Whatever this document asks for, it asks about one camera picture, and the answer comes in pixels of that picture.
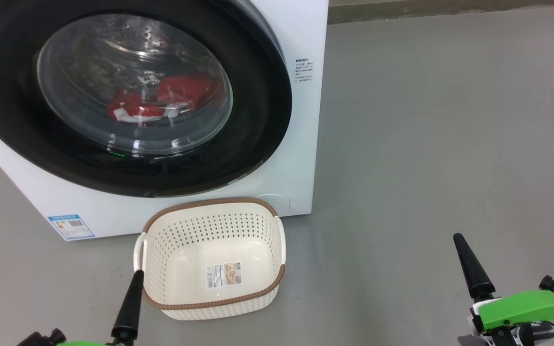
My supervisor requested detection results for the printed label sticker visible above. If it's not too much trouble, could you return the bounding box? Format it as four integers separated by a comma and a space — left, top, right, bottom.
205, 262, 243, 289

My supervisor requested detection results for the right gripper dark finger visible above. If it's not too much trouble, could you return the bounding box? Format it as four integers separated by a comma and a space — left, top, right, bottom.
453, 233, 496, 301

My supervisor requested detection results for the red and white garment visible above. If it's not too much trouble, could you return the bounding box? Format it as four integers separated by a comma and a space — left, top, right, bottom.
107, 73, 220, 124

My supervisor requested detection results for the blue energy label sticker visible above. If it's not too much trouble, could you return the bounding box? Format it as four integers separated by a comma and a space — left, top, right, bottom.
48, 214, 96, 241

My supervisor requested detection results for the white front-load washing machine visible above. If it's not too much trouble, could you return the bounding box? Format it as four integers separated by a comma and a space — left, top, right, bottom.
0, 0, 329, 242

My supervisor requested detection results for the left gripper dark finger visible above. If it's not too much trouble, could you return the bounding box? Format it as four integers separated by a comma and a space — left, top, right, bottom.
111, 270, 145, 346

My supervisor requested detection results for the cream basket with brown rim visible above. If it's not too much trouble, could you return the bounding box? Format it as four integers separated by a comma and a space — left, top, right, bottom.
133, 197, 287, 321

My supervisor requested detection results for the round white filter cover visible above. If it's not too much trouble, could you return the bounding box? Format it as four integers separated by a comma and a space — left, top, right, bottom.
255, 194, 291, 212

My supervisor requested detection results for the black round glass washer door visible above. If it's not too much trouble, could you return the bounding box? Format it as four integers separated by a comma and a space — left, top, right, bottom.
0, 0, 293, 198

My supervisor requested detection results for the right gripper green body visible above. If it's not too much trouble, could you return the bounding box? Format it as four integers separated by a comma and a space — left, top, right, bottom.
457, 290, 554, 346

